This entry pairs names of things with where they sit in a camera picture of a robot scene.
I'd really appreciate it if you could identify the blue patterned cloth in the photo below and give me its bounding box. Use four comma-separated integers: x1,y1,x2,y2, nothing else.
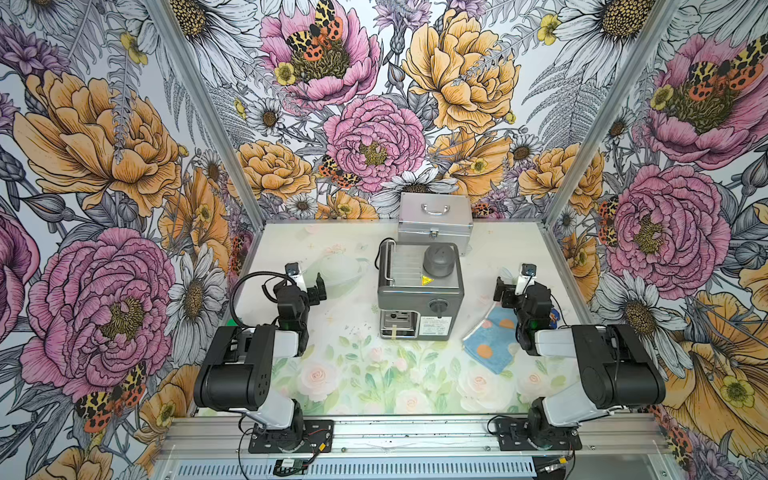
462,303,520,375

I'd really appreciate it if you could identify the grey coffee machine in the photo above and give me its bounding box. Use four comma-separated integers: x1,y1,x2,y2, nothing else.
376,238,465,341

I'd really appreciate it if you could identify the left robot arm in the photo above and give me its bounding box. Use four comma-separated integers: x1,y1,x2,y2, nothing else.
193,271,327,451

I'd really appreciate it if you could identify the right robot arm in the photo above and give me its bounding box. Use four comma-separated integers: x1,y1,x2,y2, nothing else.
490,278,666,453

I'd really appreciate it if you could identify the silver aluminium case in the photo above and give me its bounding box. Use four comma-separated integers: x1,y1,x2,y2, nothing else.
397,192,473,255

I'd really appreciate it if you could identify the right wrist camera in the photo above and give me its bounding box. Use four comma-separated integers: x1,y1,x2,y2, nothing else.
515,263,537,295

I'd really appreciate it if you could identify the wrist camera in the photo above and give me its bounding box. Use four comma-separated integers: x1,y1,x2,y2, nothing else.
284,262,307,291
515,263,537,295

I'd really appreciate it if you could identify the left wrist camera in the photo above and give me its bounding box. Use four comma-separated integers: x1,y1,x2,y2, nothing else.
284,262,307,291

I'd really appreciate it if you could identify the coffee machine power cord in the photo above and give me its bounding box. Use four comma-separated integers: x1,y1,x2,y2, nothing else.
374,237,397,271

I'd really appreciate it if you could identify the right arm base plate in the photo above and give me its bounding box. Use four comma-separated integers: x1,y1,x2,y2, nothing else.
487,416,583,452

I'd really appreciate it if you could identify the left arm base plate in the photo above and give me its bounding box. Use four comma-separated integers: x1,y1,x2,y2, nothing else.
247,419,335,454

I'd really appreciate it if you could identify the aluminium front rail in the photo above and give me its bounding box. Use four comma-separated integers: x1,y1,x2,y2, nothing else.
152,414,686,479

